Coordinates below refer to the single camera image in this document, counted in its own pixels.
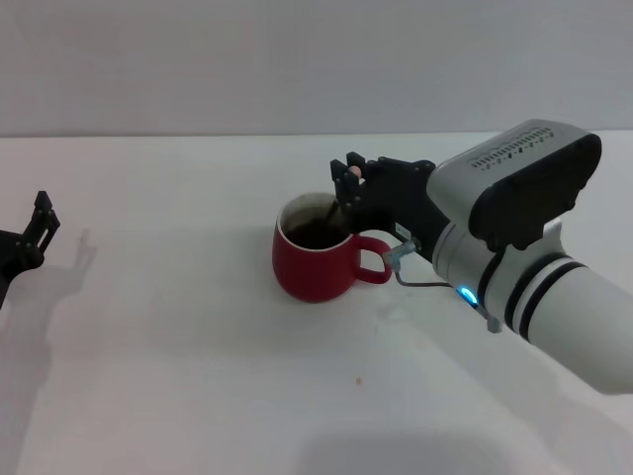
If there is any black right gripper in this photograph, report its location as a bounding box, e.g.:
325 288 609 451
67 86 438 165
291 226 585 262
329 151 456 256

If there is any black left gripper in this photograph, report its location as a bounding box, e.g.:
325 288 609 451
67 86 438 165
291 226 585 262
0 190 61 308

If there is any pink handled metal spoon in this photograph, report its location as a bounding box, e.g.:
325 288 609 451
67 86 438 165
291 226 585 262
323 165 362 230

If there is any red ceramic coffee cup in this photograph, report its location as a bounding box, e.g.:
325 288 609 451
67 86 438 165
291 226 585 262
270 191 395 304

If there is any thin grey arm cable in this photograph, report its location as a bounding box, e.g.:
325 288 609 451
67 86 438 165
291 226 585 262
383 237 503 333

